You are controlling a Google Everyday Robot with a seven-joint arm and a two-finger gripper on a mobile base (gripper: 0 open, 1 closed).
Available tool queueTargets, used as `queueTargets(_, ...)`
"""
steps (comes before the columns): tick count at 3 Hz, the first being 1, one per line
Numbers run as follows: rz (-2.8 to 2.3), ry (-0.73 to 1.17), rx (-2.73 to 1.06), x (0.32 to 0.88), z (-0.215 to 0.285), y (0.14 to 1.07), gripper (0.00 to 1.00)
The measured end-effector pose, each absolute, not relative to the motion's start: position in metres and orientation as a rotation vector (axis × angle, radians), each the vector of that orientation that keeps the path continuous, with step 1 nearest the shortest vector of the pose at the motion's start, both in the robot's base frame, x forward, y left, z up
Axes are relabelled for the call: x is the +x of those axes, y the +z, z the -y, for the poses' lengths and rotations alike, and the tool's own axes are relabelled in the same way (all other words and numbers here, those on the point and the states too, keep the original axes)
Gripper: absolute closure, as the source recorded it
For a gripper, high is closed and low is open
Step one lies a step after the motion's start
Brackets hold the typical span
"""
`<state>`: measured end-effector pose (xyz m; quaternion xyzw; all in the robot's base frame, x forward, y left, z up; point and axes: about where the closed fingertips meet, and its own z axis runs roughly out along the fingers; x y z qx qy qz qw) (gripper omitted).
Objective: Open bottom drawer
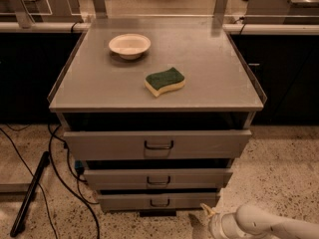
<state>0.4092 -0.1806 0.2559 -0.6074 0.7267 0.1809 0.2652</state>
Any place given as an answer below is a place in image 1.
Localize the background grey desk left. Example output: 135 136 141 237
0 0 82 22

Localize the left grey post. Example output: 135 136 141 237
9 0 34 29

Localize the middle grey post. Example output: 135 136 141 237
93 0 107 18

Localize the background grey desk right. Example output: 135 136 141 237
244 0 319 25

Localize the green yellow sponge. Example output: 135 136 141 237
145 68 185 97

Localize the thin black floor cable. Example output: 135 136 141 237
0 122 60 239

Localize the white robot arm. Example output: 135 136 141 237
200 203 319 239

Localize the grey drawer cabinet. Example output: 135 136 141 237
50 17 266 213

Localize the white bowl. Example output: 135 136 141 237
109 34 151 60

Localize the white horizontal rail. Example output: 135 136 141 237
0 22 319 36

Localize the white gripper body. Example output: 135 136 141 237
208 213 241 239

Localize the right grey post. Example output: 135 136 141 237
213 0 228 19

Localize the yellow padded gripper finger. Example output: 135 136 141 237
200 203 216 218

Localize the background grey desk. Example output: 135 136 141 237
0 0 82 22
244 0 319 25

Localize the grey middle drawer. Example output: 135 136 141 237
84 168 232 190

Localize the grey bottom drawer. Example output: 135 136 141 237
98 192 219 212

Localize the grey top drawer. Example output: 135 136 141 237
64 129 251 160

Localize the black bar on floor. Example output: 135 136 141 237
10 151 49 238

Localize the grey drawer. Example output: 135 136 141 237
84 168 232 190
64 129 251 160
98 192 219 212

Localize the grey post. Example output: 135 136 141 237
93 0 107 18
9 0 34 29
213 0 228 19

